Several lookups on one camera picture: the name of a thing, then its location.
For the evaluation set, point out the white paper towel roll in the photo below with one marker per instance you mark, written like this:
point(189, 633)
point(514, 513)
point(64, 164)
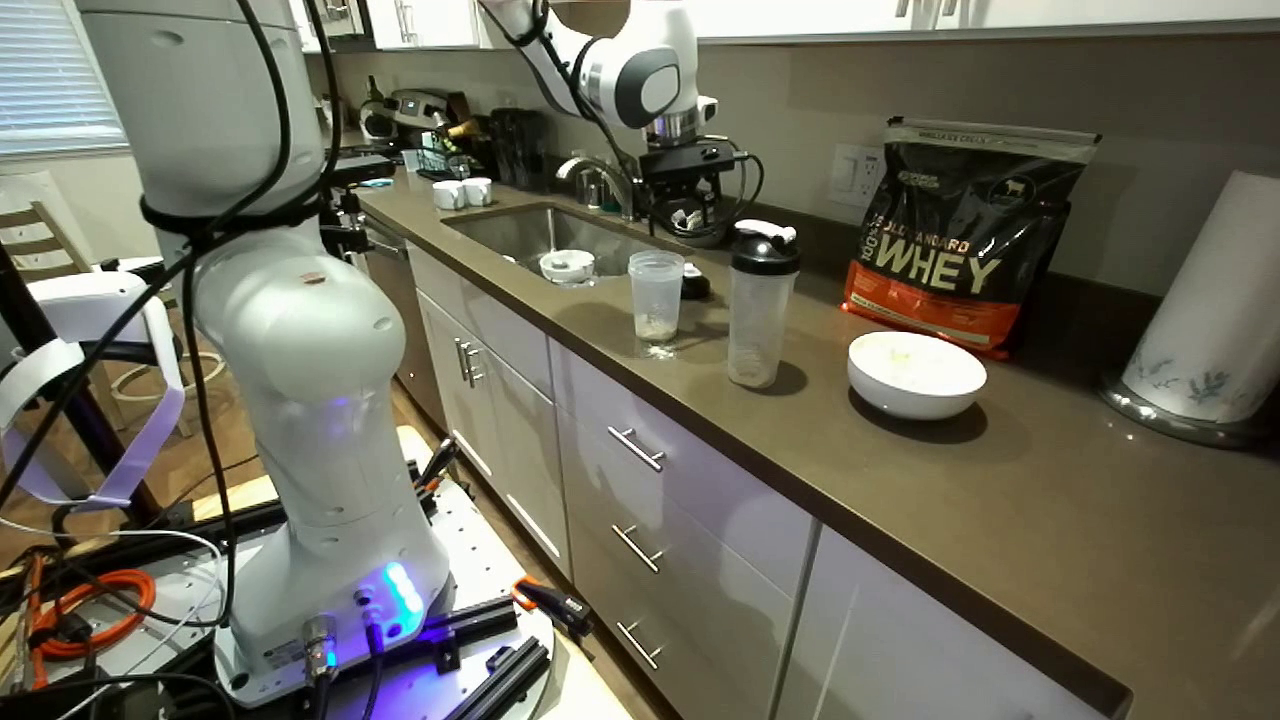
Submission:
point(1205, 306)

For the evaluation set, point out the steel paper towel holder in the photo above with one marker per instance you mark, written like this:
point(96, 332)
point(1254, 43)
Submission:
point(1186, 421)

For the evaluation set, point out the steel kitchen sink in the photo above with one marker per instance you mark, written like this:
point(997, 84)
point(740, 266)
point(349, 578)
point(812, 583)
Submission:
point(521, 234)

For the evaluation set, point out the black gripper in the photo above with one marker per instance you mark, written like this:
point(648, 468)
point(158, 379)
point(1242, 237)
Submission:
point(684, 185)

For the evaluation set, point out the chrome faucet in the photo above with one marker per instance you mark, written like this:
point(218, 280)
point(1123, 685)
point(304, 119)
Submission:
point(592, 175)

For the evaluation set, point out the open clear shaker cup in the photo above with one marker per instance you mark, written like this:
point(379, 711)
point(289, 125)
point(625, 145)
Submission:
point(655, 300)

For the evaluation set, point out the white window blinds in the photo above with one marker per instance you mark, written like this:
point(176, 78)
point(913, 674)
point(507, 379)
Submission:
point(54, 72)

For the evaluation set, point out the black whey protein bag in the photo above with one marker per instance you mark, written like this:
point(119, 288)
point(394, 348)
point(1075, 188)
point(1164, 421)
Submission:
point(962, 252)

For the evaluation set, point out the white kitchen cabinet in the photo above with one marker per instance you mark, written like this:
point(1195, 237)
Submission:
point(802, 13)
point(693, 563)

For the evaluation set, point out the white upper kitchen cabinet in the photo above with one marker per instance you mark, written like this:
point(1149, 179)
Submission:
point(802, 13)

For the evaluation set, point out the white perforated base plate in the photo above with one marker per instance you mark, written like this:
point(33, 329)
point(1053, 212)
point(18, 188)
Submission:
point(467, 563)

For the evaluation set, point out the white bowl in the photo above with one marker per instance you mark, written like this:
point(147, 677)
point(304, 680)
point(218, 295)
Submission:
point(916, 379)

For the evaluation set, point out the white wall outlet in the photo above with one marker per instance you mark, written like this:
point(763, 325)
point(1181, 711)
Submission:
point(853, 175)

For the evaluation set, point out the white lower kitchen cabinet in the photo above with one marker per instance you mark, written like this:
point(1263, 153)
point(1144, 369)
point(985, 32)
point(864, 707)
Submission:
point(693, 563)

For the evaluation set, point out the black coffee machine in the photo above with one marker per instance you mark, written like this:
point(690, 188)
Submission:
point(423, 125)

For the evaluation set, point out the white folding stand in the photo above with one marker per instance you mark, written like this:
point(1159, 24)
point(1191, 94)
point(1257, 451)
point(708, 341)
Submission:
point(93, 403)

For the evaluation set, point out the small white cup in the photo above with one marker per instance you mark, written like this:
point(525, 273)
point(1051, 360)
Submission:
point(479, 194)
point(448, 194)

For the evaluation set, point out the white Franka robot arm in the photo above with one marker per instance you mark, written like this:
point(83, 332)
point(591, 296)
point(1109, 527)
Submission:
point(320, 403)

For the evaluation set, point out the black bowl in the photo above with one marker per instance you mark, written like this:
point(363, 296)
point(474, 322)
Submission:
point(699, 280)

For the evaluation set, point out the black orange clamp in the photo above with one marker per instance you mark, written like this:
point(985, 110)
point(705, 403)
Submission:
point(555, 600)

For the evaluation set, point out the white round container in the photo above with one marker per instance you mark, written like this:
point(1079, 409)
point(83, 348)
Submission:
point(571, 266)

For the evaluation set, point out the clear shaker with black lid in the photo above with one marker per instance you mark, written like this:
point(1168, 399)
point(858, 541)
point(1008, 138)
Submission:
point(763, 322)

